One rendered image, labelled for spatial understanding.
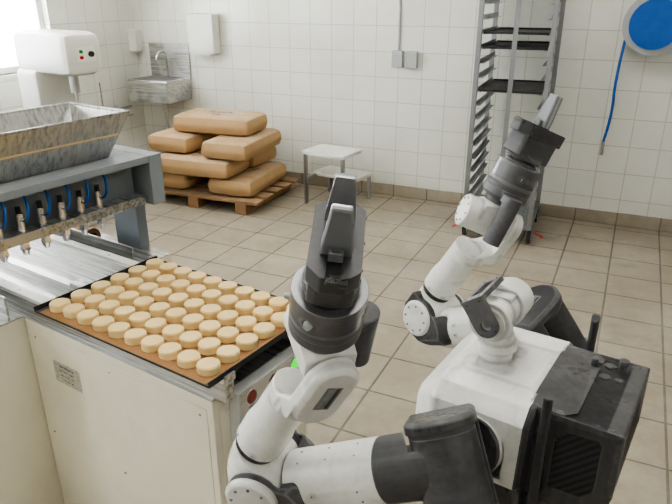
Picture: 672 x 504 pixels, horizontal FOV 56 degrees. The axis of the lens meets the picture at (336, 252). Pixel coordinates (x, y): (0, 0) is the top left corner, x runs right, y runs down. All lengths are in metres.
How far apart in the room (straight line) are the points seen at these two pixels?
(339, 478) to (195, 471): 0.72
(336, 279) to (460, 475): 0.34
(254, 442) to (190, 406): 0.57
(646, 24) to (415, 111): 1.76
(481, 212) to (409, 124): 4.15
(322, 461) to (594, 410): 0.38
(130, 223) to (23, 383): 0.61
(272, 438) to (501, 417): 0.32
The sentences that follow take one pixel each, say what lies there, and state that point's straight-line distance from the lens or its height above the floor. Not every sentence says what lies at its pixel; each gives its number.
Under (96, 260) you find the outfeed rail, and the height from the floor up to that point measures 0.88.
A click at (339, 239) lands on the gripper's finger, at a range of 0.61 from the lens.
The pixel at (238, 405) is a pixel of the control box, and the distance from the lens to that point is 1.42.
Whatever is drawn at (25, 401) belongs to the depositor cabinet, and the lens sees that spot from 1.99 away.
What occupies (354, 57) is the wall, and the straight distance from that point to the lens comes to 5.46.
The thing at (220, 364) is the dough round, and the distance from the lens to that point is 1.37.
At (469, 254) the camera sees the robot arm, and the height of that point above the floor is 1.15.
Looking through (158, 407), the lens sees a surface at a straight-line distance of 1.55.
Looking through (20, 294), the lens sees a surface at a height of 0.90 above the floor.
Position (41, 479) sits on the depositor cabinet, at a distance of 2.14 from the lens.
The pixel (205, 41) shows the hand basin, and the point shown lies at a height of 1.24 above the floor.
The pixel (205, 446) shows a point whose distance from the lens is 1.49.
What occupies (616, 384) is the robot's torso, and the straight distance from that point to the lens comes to 1.02.
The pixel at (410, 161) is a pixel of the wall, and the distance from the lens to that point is 5.42.
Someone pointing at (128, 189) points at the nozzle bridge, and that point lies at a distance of 2.11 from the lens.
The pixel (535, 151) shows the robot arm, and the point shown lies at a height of 1.37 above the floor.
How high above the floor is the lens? 1.64
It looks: 22 degrees down
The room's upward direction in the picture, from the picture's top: straight up
